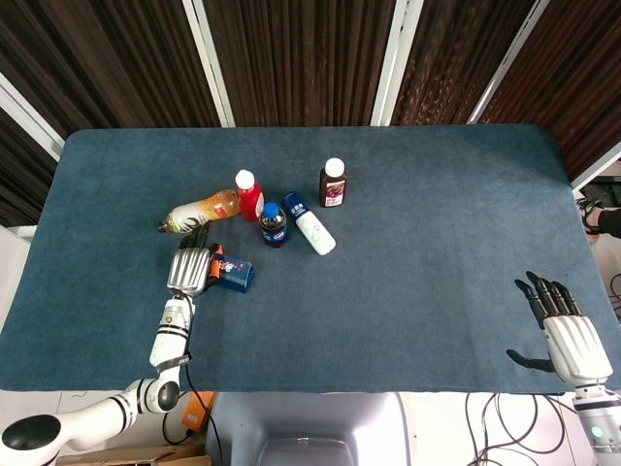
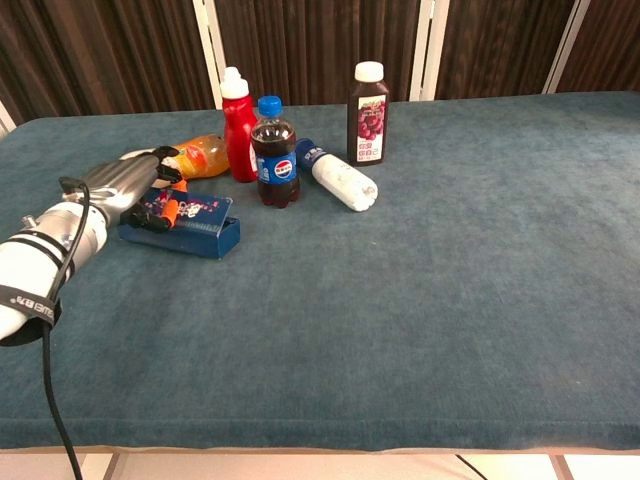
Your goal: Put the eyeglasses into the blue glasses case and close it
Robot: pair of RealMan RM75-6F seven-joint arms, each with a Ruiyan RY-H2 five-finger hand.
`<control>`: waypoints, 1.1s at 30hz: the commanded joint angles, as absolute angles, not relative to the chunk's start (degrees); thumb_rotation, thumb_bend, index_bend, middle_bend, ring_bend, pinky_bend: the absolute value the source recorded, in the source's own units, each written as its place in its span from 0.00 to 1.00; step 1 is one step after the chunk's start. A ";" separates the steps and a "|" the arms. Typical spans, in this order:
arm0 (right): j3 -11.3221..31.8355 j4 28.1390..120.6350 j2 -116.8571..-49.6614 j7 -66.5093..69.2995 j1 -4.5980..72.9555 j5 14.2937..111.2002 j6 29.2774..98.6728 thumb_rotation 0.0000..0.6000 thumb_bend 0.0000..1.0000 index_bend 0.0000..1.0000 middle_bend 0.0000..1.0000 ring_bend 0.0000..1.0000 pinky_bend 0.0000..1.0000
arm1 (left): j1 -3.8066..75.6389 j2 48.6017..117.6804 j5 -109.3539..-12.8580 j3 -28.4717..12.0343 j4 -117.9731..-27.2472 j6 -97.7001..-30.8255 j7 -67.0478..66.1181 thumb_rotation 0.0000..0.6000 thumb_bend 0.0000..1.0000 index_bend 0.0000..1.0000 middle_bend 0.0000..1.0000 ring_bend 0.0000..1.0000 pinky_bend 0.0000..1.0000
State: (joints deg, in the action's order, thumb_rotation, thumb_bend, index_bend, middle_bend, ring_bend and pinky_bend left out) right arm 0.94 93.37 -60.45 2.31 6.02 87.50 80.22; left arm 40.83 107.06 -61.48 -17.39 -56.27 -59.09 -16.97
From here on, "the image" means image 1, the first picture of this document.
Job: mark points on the Pepsi cola bottle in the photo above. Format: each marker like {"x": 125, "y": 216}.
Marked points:
{"x": 273, "y": 228}

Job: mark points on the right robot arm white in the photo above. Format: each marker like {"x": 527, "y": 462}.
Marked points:
{"x": 599, "y": 424}

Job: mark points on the orange packet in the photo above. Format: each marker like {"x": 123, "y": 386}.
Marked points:
{"x": 196, "y": 412}

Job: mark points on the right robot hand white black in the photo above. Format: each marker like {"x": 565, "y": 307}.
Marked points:
{"x": 577, "y": 347}

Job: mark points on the grape juice bottle white cap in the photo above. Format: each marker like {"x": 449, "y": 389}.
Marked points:
{"x": 334, "y": 189}

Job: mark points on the blue table cloth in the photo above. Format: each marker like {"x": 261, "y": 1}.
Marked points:
{"x": 412, "y": 291}

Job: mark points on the dark brown slat screen panel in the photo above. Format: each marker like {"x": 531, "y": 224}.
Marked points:
{"x": 582, "y": 73}
{"x": 446, "y": 58}
{"x": 19, "y": 184}
{"x": 301, "y": 58}
{"x": 107, "y": 63}

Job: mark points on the red bottle white cap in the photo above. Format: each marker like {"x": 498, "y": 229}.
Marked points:
{"x": 250, "y": 201}

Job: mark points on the white screen frame post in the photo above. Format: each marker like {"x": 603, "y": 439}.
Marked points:
{"x": 213, "y": 82}
{"x": 597, "y": 167}
{"x": 29, "y": 121}
{"x": 504, "y": 63}
{"x": 393, "y": 73}

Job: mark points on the grey box with blue edge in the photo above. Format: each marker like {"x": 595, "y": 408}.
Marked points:
{"x": 238, "y": 274}

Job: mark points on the orange juice bottle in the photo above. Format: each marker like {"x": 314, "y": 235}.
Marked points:
{"x": 199, "y": 213}

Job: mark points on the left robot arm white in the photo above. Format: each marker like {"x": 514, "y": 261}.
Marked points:
{"x": 170, "y": 335}

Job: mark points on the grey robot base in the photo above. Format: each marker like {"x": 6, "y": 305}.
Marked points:
{"x": 310, "y": 422}

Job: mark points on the brown cardboard box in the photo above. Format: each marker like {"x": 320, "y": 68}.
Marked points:
{"x": 145, "y": 455}

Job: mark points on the white bottle blue cap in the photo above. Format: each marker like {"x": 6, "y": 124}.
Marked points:
{"x": 313, "y": 230}

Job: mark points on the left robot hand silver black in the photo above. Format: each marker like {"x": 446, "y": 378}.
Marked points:
{"x": 186, "y": 269}

